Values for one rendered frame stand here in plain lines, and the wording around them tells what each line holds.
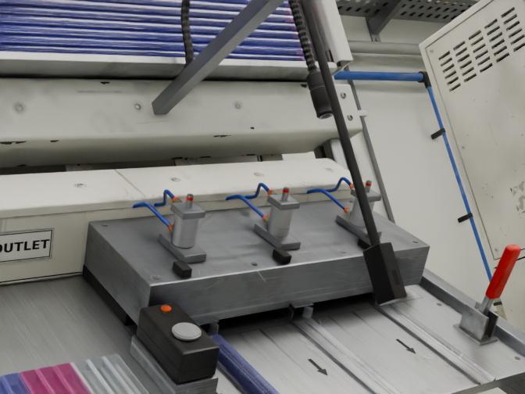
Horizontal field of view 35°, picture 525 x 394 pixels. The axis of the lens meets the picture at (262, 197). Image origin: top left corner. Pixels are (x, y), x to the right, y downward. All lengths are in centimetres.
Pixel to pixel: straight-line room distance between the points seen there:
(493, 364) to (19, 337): 44
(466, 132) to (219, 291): 124
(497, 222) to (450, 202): 154
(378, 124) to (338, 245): 247
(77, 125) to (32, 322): 23
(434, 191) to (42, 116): 263
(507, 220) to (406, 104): 167
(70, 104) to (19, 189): 12
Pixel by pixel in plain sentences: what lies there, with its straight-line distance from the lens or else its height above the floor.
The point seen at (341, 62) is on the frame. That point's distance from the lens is 111.
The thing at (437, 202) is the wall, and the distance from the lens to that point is 338.
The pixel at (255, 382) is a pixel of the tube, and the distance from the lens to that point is 71.
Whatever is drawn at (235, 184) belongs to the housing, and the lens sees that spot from 92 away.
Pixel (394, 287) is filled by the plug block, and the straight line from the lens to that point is 65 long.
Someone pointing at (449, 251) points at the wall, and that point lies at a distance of 334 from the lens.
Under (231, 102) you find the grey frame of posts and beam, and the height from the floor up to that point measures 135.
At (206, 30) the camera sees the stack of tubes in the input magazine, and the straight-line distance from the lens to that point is 99.
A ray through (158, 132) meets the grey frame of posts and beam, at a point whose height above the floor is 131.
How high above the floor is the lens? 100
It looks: 14 degrees up
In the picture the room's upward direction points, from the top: 15 degrees counter-clockwise
